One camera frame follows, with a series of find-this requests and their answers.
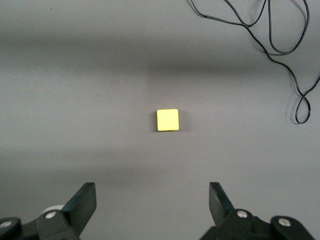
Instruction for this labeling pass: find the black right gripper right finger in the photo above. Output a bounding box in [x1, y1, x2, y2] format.
[199, 181, 316, 240]

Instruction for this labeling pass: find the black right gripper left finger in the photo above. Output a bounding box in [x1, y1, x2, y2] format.
[0, 181, 98, 240]

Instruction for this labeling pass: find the yellow cube block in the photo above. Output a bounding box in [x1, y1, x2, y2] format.
[156, 108, 180, 132]

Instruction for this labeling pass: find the dark grey table cover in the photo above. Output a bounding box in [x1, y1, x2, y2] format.
[0, 0, 320, 240]

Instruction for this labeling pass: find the black cable with small loop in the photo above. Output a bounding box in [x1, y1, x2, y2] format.
[223, 0, 320, 125]

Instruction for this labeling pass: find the black cable with U bend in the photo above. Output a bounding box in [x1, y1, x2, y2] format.
[266, 0, 310, 56]

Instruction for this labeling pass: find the thin black cable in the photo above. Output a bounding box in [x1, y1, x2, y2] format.
[188, 0, 268, 27]

